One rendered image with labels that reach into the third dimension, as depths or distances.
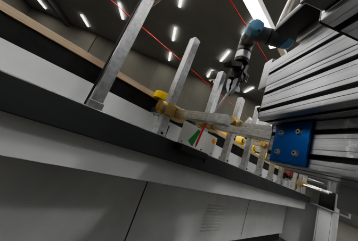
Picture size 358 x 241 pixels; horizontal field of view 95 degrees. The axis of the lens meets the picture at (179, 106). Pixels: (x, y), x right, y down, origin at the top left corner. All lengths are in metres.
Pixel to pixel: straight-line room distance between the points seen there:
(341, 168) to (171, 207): 0.95
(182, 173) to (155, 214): 0.36
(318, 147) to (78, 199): 0.81
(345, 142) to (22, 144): 0.65
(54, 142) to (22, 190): 0.29
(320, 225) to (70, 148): 3.06
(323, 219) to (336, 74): 2.92
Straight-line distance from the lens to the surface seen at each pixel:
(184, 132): 0.72
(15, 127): 0.56
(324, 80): 0.35
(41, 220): 0.87
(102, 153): 0.60
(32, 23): 0.78
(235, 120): 1.03
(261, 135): 0.73
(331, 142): 0.36
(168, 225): 1.20
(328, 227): 3.19
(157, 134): 0.62
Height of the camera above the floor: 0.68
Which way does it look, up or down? 13 degrees up
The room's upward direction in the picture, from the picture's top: 21 degrees clockwise
